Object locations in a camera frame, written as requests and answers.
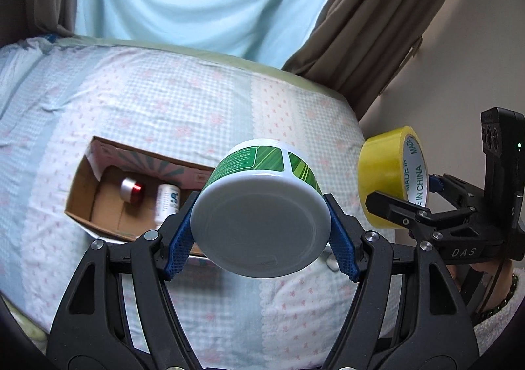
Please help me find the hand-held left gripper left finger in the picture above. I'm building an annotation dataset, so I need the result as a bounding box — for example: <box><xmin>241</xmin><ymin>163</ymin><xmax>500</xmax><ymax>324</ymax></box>
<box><xmin>46</xmin><ymin>191</ymin><xmax>204</xmax><ymax>370</ymax></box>

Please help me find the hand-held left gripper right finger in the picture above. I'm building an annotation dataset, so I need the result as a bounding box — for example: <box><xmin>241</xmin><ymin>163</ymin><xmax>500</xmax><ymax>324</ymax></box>
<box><xmin>323</xmin><ymin>193</ymin><xmax>480</xmax><ymax>370</ymax></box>

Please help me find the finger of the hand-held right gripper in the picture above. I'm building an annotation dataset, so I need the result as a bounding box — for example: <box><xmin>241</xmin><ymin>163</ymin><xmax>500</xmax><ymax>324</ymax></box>
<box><xmin>428</xmin><ymin>174</ymin><xmax>485</xmax><ymax>210</ymax></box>
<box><xmin>365</xmin><ymin>190</ymin><xmax>482</xmax><ymax>240</ymax></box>

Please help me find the yellow tape roll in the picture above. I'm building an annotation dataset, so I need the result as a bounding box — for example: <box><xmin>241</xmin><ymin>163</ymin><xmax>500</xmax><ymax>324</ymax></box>
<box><xmin>358</xmin><ymin>126</ymin><xmax>430</xmax><ymax>229</ymax></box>

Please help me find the white jar with green label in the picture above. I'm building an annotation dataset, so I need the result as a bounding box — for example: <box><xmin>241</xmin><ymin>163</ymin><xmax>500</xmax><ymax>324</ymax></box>
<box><xmin>190</xmin><ymin>139</ymin><xmax>332</xmax><ymax>278</ymax></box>

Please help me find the cardboard box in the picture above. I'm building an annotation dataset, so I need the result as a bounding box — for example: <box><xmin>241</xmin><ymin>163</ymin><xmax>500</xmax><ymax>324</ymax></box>
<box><xmin>65</xmin><ymin>135</ymin><xmax>218</xmax><ymax>258</ymax></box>

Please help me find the person's right forearm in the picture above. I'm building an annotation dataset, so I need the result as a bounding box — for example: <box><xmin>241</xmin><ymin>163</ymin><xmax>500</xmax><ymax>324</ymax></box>
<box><xmin>472</xmin><ymin>259</ymin><xmax>525</xmax><ymax>338</ymax></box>

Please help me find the person's right hand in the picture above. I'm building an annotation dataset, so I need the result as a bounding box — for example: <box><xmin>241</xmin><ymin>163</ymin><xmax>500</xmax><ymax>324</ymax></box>
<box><xmin>447</xmin><ymin>260</ymin><xmax>515</xmax><ymax>307</ymax></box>

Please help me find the small white bottle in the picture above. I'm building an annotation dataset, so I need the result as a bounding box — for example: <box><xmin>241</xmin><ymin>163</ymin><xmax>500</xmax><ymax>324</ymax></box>
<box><xmin>154</xmin><ymin>184</ymin><xmax>181</xmax><ymax>228</ymax></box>

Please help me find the small red and silver jar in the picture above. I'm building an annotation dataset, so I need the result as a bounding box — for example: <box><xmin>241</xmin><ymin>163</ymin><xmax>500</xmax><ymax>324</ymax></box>
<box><xmin>120</xmin><ymin>177</ymin><xmax>143</xmax><ymax>205</ymax></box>

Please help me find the checked floral bed sheet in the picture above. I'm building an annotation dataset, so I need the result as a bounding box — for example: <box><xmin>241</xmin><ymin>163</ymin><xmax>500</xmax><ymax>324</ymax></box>
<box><xmin>0</xmin><ymin>35</ymin><xmax>397</xmax><ymax>370</ymax></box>

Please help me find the pale green mattress cover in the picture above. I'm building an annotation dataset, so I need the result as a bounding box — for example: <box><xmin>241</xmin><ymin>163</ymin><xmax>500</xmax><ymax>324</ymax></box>
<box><xmin>53</xmin><ymin>35</ymin><xmax>349</xmax><ymax>102</ymax></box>

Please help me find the dark bead bracelet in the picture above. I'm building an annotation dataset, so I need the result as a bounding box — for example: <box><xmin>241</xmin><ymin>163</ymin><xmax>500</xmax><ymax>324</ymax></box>
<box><xmin>472</xmin><ymin>273</ymin><xmax>520</xmax><ymax>325</ymax></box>

